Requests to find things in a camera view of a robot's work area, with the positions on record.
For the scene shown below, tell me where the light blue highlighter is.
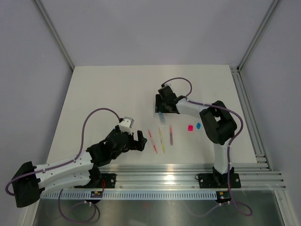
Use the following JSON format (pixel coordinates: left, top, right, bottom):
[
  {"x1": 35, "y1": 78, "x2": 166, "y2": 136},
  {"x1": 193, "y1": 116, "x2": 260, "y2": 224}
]
[{"x1": 158, "y1": 112, "x2": 166, "y2": 125}]

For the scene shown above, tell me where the thin red pen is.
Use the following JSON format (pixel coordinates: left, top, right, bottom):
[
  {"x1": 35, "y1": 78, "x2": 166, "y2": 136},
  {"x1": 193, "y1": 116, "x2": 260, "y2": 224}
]
[{"x1": 148, "y1": 129, "x2": 158, "y2": 154}]

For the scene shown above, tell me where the yellow highlighter pen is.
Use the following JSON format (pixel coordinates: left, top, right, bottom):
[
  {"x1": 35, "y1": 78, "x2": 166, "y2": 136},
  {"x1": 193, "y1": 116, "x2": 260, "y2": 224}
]
[{"x1": 158, "y1": 128, "x2": 166, "y2": 154}]

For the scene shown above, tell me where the grey purple marker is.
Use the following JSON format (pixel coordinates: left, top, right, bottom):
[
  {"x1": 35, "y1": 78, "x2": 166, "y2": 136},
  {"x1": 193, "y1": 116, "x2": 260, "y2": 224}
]
[{"x1": 169, "y1": 126, "x2": 174, "y2": 146}]

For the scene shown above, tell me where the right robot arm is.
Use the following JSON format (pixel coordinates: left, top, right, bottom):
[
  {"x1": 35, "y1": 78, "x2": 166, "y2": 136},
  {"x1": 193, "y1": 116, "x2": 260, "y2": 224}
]
[{"x1": 155, "y1": 85, "x2": 237, "y2": 186}]

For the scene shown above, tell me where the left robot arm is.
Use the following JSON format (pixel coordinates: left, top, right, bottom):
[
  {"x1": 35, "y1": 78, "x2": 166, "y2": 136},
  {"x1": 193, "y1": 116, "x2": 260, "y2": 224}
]
[{"x1": 10, "y1": 129, "x2": 147, "y2": 208}]

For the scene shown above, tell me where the aluminium mounting rail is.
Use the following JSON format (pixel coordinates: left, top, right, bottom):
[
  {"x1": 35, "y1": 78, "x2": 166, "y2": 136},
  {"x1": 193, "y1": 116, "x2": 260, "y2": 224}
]
[{"x1": 100, "y1": 162, "x2": 286, "y2": 190}]

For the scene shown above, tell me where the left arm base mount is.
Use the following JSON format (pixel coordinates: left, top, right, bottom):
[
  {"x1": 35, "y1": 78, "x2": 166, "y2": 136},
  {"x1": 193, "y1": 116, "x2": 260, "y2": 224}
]
[{"x1": 74, "y1": 173, "x2": 117, "y2": 205}]

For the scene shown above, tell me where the white slotted cable duct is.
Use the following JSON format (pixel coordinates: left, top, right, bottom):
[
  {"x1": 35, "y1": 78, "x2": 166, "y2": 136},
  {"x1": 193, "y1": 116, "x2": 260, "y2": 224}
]
[{"x1": 42, "y1": 190, "x2": 217, "y2": 200}]

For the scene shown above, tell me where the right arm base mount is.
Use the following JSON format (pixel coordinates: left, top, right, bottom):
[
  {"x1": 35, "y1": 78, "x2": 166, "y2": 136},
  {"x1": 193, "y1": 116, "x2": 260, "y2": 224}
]
[{"x1": 195, "y1": 173, "x2": 232, "y2": 203}]

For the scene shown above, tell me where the aluminium side rail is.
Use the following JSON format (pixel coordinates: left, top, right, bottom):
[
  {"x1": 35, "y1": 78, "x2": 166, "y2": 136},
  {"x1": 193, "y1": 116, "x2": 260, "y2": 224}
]
[{"x1": 230, "y1": 66, "x2": 272, "y2": 171}]

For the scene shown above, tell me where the aluminium frame post right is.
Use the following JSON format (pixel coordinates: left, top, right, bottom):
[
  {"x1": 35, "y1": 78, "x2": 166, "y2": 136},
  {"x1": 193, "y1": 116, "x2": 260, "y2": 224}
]
[{"x1": 237, "y1": 0, "x2": 282, "y2": 73}]

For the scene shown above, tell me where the aluminium frame post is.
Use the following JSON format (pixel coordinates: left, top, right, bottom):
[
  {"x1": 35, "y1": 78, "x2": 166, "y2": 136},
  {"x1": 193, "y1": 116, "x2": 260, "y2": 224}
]
[
  {"x1": 32, "y1": 0, "x2": 75, "y2": 71},
  {"x1": 237, "y1": 0, "x2": 282, "y2": 73}
]

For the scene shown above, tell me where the aluminium frame post left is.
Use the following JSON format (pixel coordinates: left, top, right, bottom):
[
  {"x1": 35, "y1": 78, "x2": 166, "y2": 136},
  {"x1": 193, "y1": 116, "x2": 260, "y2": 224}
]
[{"x1": 32, "y1": 0, "x2": 75, "y2": 71}]

